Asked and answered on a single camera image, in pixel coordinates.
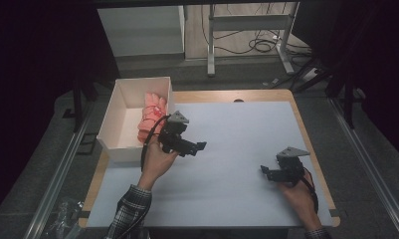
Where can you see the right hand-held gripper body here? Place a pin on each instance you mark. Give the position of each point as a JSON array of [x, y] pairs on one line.
[[290, 167]]

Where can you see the metal floor rail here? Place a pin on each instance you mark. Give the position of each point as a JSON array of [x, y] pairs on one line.
[[369, 166], [54, 182]]

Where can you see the pink glove with red print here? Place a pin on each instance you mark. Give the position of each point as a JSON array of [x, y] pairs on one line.
[[152, 113]]

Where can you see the white cabinet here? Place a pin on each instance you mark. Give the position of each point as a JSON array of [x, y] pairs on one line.
[[144, 30]]

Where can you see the person's right hand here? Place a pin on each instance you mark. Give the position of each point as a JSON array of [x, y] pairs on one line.
[[299, 202]]

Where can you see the white box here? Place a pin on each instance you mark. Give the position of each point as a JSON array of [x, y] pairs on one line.
[[127, 99]]

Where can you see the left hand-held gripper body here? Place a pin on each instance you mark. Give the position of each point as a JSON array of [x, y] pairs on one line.
[[173, 136]]

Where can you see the black tape piece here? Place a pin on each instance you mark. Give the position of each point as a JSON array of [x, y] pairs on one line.
[[84, 214], [334, 213]]

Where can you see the person's left hand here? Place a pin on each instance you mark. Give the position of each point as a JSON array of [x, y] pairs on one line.
[[157, 162]]

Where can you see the pale blue table mat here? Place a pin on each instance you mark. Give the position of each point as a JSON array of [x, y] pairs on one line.
[[233, 189]]

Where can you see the grey metal desk frame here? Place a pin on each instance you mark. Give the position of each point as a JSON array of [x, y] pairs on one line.
[[250, 23]]

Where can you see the black stand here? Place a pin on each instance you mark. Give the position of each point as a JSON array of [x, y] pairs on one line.
[[348, 99], [77, 106]]

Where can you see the white power strip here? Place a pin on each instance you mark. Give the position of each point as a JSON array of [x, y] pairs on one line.
[[310, 74]]

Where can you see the clear plastic bag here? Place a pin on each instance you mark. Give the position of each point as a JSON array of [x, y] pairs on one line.
[[62, 217]]

